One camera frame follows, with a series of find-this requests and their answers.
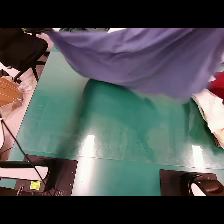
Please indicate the black chair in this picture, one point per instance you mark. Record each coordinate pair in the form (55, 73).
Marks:
(20, 46)

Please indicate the blue shirt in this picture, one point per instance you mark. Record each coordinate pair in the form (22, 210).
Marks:
(140, 56)

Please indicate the white garment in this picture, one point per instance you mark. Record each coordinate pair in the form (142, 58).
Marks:
(211, 111)

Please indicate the red garment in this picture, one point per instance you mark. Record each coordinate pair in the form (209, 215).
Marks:
(218, 86)

